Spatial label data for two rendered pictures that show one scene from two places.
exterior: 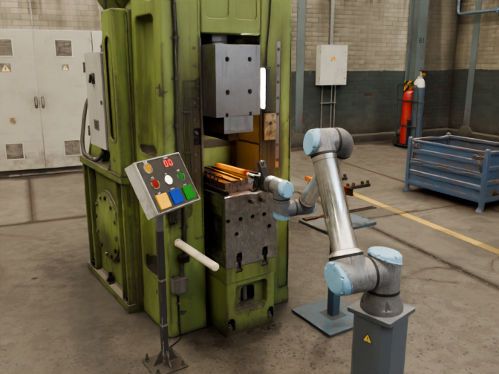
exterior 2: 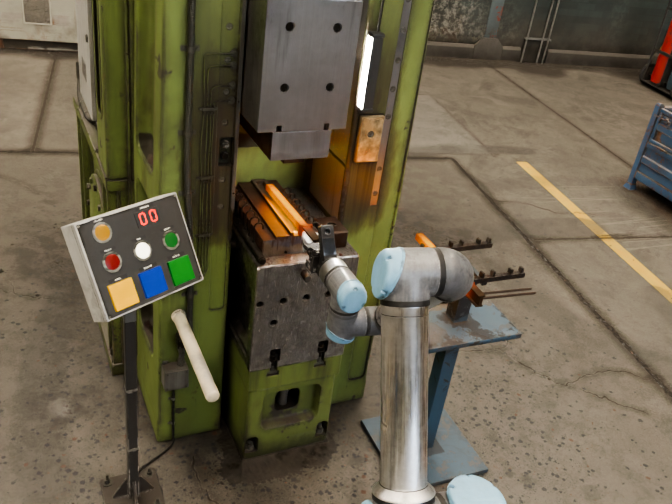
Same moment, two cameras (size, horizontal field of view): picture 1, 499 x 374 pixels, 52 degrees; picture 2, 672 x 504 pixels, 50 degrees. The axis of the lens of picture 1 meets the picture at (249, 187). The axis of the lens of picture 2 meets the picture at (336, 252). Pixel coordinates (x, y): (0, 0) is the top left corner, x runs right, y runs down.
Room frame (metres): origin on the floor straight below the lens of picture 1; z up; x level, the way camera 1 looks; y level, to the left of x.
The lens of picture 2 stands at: (0.85, -0.28, 2.18)
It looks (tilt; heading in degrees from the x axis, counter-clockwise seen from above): 30 degrees down; 5
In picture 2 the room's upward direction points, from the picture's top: 8 degrees clockwise
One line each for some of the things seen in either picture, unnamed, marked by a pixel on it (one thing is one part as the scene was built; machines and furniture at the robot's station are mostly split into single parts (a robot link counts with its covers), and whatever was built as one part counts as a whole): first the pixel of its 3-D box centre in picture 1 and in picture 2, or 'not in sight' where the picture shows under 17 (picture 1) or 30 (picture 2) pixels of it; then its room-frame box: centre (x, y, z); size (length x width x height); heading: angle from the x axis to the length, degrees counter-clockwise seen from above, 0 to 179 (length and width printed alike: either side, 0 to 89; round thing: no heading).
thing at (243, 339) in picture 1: (243, 332); (272, 453); (2.90, 0.04, 0.01); 0.58 x 0.39 x 0.01; 124
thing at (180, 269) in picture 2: (188, 192); (180, 270); (2.58, 0.32, 1.01); 0.07 x 0.05 x 0.07; 149
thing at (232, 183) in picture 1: (221, 178); (269, 214); (3.11, 0.18, 0.96); 0.42 x 0.20 x 0.09; 34
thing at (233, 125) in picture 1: (220, 121); (278, 120); (3.11, 0.18, 1.32); 0.42 x 0.20 x 0.10; 34
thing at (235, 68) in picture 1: (226, 79); (296, 47); (3.13, 0.14, 1.56); 0.42 x 0.39 x 0.40; 34
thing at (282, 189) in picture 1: (281, 188); (346, 290); (2.63, -0.17, 1.01); 0.12 x 0.09 x 0.10; 34
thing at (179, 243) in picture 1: (196, 254); (195, 354); (2.67, 0.30, 0.62); 0.44 x 0.05 x 0.05; 34
